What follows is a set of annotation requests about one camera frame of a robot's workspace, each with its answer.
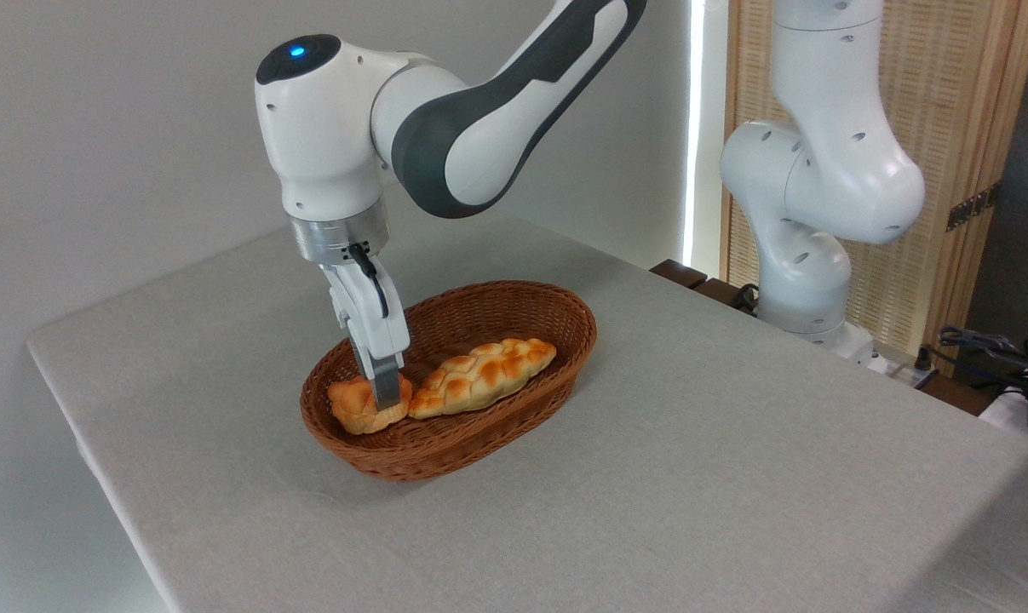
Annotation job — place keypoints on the round knotted bread roll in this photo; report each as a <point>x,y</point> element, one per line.
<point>352,409</point>

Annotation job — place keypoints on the white power strip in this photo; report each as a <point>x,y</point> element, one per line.
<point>904,372</point>

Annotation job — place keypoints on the brown wicker oval basket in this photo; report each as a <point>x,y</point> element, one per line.
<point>445,447</point>

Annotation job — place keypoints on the bamboo folding screen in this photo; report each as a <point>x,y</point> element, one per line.
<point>956,102</point>

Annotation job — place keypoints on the grey tablecloth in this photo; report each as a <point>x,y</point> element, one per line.
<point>692,477</point>

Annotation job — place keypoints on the dark wooden block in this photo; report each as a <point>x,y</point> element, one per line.
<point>722,292</point>
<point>678,273</point>

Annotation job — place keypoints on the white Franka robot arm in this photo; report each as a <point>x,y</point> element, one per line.
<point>326,128</point>

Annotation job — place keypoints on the long braided bread loaf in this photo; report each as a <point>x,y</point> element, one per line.
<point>479,375</point>

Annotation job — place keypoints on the brass screen hinge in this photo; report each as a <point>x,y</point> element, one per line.
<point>973,207</point>

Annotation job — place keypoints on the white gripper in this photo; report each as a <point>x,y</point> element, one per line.
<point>377,319</point>

